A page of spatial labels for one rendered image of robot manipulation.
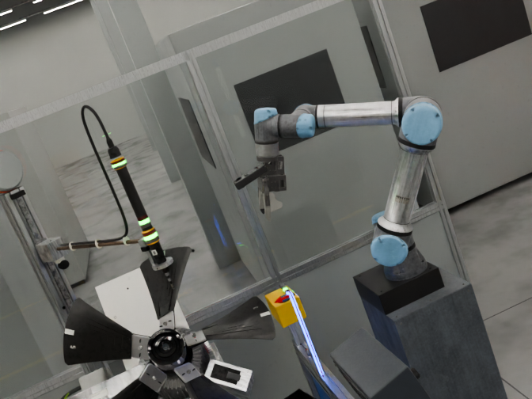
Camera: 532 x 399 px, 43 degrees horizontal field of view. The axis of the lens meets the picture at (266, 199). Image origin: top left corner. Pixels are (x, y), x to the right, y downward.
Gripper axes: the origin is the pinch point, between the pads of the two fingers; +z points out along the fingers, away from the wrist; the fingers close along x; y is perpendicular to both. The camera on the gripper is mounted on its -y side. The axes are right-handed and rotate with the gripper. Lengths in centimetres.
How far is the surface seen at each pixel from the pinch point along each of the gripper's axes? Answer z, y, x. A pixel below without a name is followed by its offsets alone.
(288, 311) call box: 42.4, 10.1, 13.4
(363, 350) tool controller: 14, 8, -72
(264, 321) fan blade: 32.4, -4.3, -12.7
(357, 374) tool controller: 16, 4, -79
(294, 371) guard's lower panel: 94, 22, 58
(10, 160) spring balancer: -17, -85, 52
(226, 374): 50, -18, -12
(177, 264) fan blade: 15.3, -29.6, 5.1
